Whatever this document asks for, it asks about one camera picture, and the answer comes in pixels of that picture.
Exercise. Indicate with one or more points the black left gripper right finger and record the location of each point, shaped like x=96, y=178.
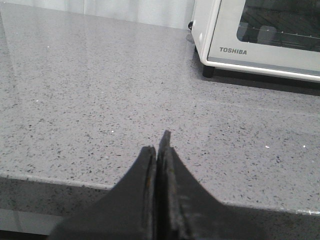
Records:
x=187, y=211

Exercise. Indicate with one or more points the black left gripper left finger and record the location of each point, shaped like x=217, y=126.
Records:
x=126, y=212

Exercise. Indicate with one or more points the oven glass door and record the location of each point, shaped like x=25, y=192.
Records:
x=300, y=17

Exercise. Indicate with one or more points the white Toshiba toaster oven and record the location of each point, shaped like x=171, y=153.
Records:
x=202, y=28

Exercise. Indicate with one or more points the white curtain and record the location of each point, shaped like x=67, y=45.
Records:
x=166, y=13

